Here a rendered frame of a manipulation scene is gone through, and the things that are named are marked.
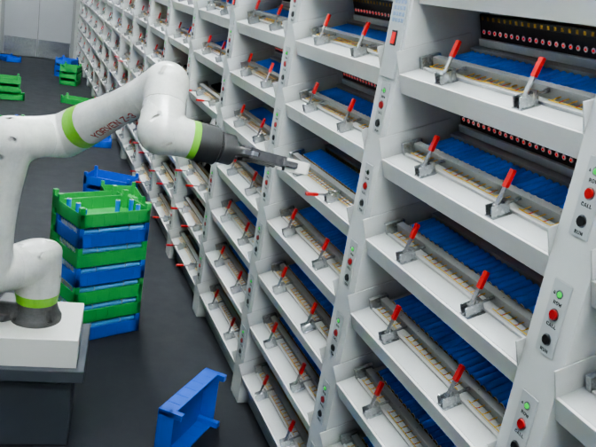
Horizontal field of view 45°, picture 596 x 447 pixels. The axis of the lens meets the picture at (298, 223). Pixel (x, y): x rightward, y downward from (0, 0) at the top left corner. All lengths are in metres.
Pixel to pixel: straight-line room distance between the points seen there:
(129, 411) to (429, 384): 1.32
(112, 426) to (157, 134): 1.17
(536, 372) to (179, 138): 0.93
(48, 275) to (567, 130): 1.55
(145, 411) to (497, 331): 1.53
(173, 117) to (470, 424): 0.92
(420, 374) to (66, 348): 1.11
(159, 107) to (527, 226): 0.86
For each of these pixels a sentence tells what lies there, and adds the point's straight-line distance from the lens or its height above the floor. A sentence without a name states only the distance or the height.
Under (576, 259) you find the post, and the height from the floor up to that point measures 1.11.
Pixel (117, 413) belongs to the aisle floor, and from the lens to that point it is 2.58.
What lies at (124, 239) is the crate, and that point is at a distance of 2.90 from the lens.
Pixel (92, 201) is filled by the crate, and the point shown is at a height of 0.51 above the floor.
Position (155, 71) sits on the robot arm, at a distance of 1.75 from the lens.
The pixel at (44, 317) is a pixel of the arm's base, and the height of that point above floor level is 0.40.
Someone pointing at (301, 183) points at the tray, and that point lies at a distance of 2.14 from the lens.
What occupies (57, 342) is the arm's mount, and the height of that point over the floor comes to 0.36.
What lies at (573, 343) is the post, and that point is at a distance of 1.18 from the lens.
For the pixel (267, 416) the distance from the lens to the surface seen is 2.43.
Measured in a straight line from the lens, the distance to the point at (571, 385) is 1.22.
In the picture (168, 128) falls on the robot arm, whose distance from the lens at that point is 1.67.
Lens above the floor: 1.42
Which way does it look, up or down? 17 degrees down
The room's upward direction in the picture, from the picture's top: 10 degrees clockwise
